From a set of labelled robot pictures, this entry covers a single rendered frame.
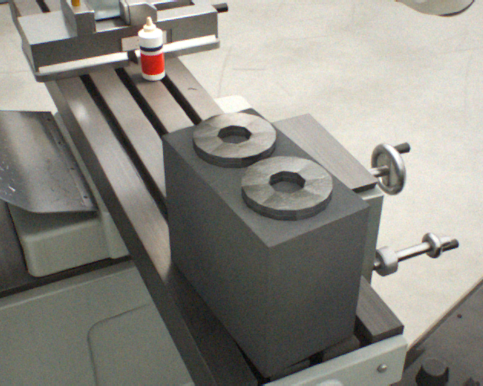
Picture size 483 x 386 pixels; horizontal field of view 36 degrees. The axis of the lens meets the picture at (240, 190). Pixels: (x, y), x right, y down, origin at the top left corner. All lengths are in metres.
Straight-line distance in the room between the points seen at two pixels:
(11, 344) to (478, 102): 2.39
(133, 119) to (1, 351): 0.44
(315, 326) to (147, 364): 0.70
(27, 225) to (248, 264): 0.55
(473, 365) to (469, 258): 1.13
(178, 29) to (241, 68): 1.98
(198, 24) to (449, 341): 0.72
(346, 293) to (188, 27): 0.74
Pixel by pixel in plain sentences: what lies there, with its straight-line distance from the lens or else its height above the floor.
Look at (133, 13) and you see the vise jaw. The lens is 1.34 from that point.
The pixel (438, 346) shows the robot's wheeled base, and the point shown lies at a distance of 1.33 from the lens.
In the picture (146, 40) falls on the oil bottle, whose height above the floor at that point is 1.02.
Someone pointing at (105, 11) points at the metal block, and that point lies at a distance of 1.36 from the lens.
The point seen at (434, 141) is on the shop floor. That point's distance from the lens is 2.94.
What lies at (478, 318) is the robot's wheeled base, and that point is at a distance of 1.40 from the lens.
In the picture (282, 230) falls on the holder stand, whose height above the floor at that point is 1.13.
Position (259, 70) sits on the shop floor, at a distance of 3.35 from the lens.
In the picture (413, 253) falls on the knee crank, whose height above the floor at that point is 0.53.
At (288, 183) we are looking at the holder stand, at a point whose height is 1.13.
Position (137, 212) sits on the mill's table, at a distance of 1.01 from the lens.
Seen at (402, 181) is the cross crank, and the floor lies 0.65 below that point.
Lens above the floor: 1.57
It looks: 37 degrees down
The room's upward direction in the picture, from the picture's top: straight up
